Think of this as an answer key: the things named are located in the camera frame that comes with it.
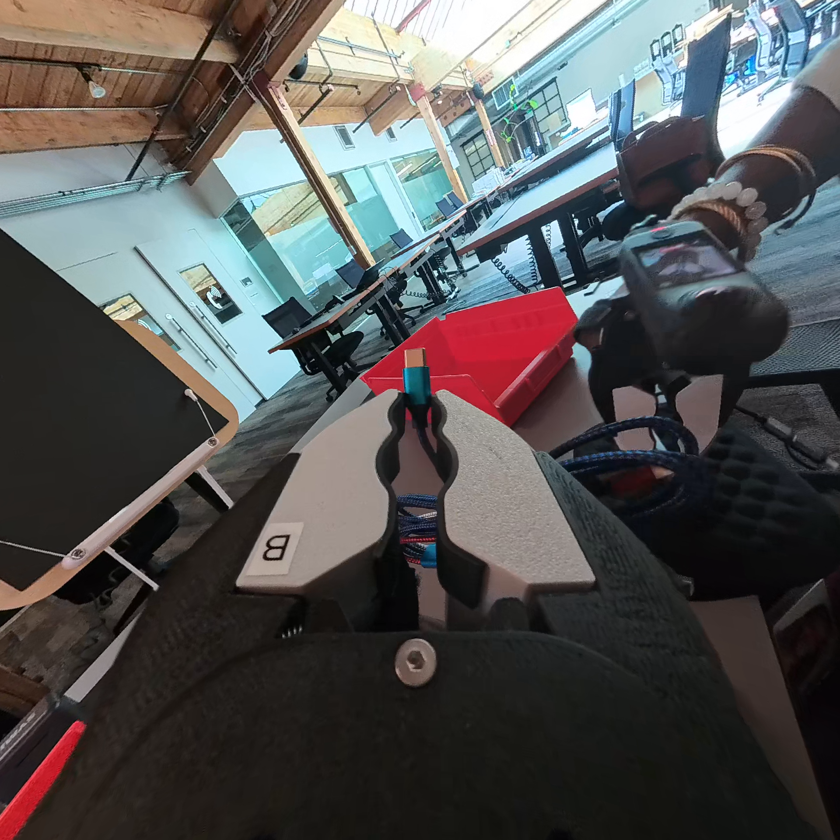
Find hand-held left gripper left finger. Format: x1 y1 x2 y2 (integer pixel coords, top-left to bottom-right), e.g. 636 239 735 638
235 389 421 631

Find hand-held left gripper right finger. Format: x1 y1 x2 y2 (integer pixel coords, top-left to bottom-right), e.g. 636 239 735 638
433 389 597 627

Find blue braided usb cable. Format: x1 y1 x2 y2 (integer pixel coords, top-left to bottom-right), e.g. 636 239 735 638
394 348 713 572

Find person's right forearm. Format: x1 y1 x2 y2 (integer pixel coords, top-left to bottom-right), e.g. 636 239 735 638
712 82 840 231

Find person's right hand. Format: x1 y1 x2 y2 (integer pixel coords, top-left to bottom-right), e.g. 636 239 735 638
616 117 726 221

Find black office chair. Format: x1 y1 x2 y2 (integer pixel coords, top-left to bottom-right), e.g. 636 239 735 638
262 297 365 395

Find small red plastic bin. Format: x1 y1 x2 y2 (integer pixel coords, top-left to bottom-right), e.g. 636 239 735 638
361 285 578 427

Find white panel stand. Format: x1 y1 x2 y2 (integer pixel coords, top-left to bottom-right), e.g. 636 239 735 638
98 469 235 592

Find long grey desk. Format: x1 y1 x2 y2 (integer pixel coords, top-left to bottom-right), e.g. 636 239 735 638
456 141 624 293

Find tall black chair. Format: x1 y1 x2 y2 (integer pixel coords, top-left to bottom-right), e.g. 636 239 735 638
679 13 732 132

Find black panel with wooden rim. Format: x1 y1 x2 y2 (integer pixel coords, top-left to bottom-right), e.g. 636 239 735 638
0 226 240 611

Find white door with window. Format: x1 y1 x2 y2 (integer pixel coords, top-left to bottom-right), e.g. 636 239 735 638
134 228 265 404

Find person's white shirt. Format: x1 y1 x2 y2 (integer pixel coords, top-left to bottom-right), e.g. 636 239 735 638
791 39 840 109

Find green plant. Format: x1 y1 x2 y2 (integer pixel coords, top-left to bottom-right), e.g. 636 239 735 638
499 82 542 142

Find red and black case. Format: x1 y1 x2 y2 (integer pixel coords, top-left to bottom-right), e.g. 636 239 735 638
0 692 88 818

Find white bead bracelet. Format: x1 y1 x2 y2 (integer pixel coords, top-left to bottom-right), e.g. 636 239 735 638
668 180 770 260

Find black cable with adapter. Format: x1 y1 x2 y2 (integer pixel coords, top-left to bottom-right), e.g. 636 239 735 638
735 403 840 472

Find gold bangle bracelets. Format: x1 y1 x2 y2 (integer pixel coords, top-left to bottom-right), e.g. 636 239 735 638
714 144 819 231

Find black coiled cable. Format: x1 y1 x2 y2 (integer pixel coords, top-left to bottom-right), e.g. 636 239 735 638
491 255 534 296

